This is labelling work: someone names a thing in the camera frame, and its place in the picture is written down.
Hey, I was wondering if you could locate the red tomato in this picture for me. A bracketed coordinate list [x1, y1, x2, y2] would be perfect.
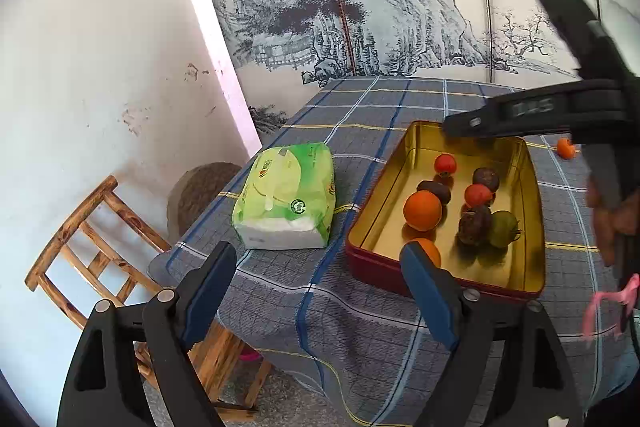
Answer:
[433, 154, 457, 178]
[464, 183, 495, 208]

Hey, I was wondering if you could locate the dark brown round fruit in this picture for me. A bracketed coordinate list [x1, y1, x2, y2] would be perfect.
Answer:
[457, 205, 493, 248]

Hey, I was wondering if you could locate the pink ribbon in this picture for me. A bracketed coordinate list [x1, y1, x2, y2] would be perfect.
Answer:
[582, 274, 640, 343]

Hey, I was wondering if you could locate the green tomato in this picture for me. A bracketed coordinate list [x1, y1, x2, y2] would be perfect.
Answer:
[487, 210, 521, 249]

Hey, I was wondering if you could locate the small orange kumquat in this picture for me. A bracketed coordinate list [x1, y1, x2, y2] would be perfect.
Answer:
[410, 237, 442, 268]

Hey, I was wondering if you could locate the woven round basket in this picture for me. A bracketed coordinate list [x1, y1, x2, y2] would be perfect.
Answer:
[166, 162, 244, 239]

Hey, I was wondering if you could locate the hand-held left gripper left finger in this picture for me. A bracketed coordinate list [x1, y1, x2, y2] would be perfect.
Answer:
[57, 241, 238, 427]

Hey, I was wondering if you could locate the grey plaid tablecloth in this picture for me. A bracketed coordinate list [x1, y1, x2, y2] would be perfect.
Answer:
[147, 74, 640, 427]

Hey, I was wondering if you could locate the person's right hand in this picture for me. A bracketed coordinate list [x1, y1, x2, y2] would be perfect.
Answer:
[587, 179, 640, 268]

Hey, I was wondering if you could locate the wooden chair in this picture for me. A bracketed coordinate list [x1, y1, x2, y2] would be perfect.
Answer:
[25, 174, 273, 423]

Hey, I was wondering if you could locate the small brown round fruit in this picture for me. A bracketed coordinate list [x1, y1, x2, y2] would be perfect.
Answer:
[416, 180, 452, 205]
[472, 167, 501, 192]

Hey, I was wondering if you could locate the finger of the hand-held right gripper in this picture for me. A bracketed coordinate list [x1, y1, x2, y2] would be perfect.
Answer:
[443, 79, 581, 140]

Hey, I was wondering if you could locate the red and gold tin box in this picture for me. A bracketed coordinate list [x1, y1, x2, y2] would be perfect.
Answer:
[345, 120, 547, 300]

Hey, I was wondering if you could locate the green tissue pack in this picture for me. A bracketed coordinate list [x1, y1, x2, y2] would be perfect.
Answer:
[231, 142, 336, 250]

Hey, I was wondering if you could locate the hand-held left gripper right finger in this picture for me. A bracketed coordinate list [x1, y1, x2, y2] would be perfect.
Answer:
[400, 241, 586, 427]

